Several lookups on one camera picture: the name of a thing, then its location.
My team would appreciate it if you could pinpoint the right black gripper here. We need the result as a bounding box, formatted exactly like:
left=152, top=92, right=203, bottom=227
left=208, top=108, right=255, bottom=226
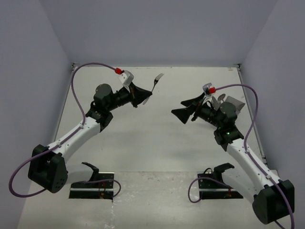
left=172, top=92, right=223, bottom=128

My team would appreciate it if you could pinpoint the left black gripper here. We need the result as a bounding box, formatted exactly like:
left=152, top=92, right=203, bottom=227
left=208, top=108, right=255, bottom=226
left=107, top=82, right=152, bottom=111

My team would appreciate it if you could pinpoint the steel fork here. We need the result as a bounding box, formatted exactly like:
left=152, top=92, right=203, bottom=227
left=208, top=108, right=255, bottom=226
left=142, top=73, right=164, bottom=105

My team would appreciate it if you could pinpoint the short steel knife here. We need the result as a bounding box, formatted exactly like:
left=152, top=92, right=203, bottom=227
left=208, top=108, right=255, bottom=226
left=212, top=96, right=221, bottom=110

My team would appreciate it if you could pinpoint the clear plastic utensil container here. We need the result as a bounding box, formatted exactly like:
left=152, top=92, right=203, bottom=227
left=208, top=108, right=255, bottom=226
left=225, top=96, right=245, bottom=115

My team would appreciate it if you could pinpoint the plain steel spoon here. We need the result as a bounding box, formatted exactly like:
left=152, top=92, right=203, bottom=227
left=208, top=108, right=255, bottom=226
left=217, top=94, right=226, bottom=103

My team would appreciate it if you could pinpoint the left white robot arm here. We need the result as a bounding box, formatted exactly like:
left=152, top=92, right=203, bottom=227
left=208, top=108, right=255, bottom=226
left=28, top=83, right=152, bottom=193

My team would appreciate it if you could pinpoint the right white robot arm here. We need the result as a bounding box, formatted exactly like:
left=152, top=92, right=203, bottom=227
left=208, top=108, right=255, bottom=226
left=171, top=95, right=295, bottom=224

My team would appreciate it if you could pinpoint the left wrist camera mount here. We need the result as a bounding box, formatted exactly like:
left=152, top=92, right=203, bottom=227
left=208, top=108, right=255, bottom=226
left=114, top=68, right=134, bottom=87

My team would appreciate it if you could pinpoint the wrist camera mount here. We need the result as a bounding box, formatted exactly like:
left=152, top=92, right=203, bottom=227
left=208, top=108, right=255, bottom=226
left=114, top=68, right=134, bottom=87
left=203, top=83, right=216, bottom=99

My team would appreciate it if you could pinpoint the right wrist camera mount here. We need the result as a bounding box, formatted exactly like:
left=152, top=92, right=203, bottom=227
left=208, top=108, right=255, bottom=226
left=203, top=83, right=216, bottom=99

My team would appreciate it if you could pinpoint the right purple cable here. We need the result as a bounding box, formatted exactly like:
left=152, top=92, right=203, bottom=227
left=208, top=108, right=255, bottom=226
left=186, top=84, right=295, bottom=229

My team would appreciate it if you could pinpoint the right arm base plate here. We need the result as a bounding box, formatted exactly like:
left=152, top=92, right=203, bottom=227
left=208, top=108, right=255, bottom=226
left=197, top=171, right=243, bottom=200

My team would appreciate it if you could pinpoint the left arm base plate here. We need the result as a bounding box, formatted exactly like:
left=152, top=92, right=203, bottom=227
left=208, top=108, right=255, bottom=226
left=69, top=181, right=114, bottom=200

